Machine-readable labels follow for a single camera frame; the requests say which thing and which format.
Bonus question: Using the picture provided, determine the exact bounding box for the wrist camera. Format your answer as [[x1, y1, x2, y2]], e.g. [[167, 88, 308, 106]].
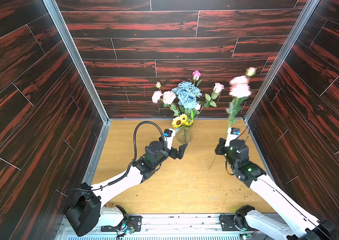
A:
[[224, 127, 240, 147], [164, 129, 176, 150]]

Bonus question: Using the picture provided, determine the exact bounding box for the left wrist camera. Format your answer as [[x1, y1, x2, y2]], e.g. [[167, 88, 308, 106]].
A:
[[164, 129, 176, 150]]

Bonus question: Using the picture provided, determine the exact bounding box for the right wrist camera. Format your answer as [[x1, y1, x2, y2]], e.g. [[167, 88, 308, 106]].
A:
[[224, 127, 240, 147]]

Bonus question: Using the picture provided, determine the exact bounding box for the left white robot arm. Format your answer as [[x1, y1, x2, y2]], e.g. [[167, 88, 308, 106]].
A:
[[64, 141, 187, 237]]

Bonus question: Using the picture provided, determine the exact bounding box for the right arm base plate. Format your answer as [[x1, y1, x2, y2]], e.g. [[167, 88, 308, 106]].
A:
[[218, 214, 247, 232]]

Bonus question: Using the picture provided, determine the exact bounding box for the pale pink rosebud stem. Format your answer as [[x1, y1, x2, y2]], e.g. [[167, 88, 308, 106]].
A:
[[194, 83, 225, 116]]

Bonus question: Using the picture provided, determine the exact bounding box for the aluminium front rail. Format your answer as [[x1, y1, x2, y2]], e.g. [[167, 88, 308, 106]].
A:
[[55, 213, 302, 240]]

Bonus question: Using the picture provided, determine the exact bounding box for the pink carnation stem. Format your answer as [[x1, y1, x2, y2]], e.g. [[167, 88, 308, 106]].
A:
[[152, 81, 185, 118], [208, 67, 257, 170]]

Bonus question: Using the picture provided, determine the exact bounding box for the blue rose bunch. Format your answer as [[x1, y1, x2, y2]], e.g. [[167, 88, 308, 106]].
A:
[[171, 82, 202, 110]]

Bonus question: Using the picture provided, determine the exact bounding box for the clear glass vase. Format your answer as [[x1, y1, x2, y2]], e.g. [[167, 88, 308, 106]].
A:
[[175, 127, 192, 144]]

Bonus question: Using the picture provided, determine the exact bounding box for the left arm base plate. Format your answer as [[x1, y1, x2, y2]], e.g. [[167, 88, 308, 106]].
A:
[[101, 215, 143, 234]]

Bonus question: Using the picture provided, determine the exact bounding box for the magenta rosebud stem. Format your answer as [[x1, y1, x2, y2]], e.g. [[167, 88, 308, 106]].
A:
[[191, 70, 201, 85]]

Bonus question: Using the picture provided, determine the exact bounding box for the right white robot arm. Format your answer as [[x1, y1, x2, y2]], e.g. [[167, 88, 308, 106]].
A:
[[215, 139, 335, 240]]

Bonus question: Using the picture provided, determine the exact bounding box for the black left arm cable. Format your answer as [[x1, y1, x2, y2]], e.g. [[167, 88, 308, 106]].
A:
[[109, 120, 166, 187]]

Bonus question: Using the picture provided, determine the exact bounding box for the yellow sunflower bunch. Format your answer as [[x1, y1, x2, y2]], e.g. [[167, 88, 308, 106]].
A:
[[171, 114, 193, 129]]

